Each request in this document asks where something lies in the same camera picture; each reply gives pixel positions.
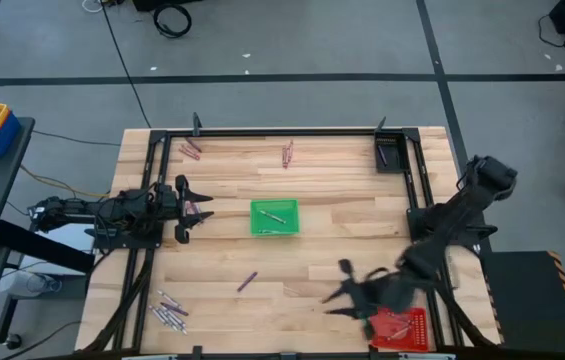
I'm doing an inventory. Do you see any clear plastic bottle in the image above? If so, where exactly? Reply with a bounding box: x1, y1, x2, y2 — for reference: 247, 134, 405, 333
0, 269, 63, 300

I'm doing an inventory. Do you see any black aluminium table frame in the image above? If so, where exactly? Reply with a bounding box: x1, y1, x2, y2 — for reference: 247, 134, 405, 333
81, 126, 502, 360

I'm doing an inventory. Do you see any green plastic basket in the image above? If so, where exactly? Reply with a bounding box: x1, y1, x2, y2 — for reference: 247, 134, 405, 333
249, 198, 302, 238

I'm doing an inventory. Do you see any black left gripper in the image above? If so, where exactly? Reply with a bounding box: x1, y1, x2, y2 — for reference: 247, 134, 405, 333
161, 174, 215, 245

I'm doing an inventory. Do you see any black plastic basket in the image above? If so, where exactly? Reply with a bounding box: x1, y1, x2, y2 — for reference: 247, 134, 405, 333
373, 130, 410, 175

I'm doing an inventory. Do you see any long black floor cable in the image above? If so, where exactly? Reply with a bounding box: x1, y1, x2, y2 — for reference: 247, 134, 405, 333
99, 0, 153, 130

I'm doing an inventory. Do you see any black desk beam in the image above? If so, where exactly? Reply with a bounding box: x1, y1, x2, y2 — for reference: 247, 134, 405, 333
0, 218, 97, 275

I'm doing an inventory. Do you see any red plastic basket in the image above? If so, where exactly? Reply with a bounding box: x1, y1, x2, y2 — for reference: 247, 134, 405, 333
369, 305, 431, 353

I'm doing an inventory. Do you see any black box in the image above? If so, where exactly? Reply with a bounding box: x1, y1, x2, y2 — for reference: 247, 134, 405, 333
131, 0, 204, 13

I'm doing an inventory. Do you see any yellow floor cable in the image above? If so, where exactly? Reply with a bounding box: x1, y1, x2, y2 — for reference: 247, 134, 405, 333
18, 163, 112, 199

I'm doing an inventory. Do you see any white box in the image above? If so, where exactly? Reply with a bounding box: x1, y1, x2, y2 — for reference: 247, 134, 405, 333
14, 222, 97, 277

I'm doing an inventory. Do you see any black hazard-striped platform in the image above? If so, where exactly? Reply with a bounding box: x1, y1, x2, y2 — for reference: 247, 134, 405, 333
478, 249, 565, 357

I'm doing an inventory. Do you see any white bar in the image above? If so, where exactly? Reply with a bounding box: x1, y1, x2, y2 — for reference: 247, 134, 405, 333
398, 353, 457, 360
120, 353, 179, 360

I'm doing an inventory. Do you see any coiled black cable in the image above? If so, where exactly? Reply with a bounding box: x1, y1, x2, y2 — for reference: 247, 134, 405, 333
152, 3, 194, 40

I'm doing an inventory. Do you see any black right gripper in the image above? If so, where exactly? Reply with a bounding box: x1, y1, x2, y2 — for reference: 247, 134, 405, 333
322, 258, 416, 342

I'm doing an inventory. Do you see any thin black floor cable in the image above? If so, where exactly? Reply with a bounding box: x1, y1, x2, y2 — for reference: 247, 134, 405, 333
30, 129, 123, 148

